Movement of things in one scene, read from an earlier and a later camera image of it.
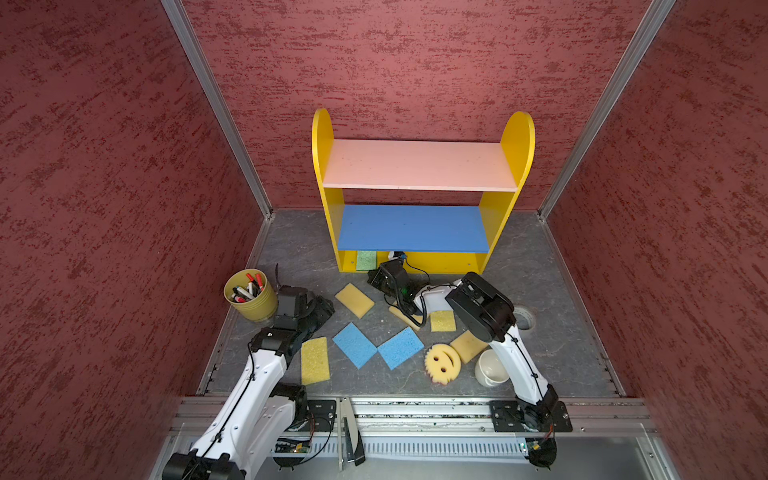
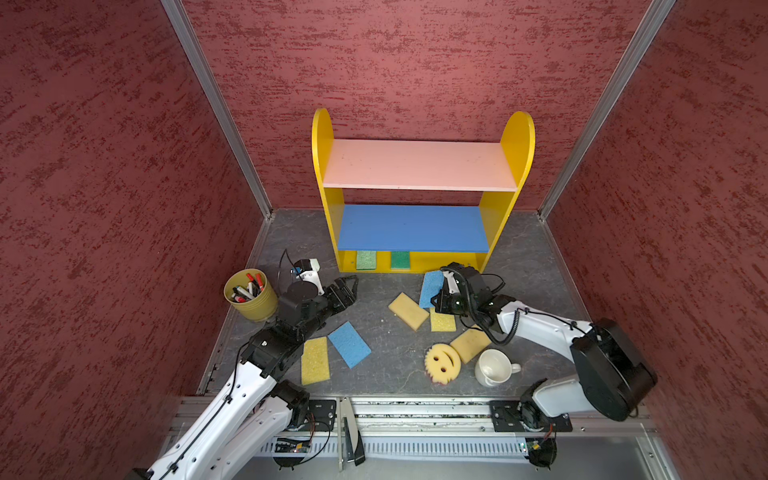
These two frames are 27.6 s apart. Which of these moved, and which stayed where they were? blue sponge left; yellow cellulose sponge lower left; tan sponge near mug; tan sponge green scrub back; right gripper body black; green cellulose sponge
Moved: tan sponge green scrub back; right gripper body black
Stayed: green cellulose sponge; blue sponge left; yellow cellulose sponge lower left; tan sponge near mug
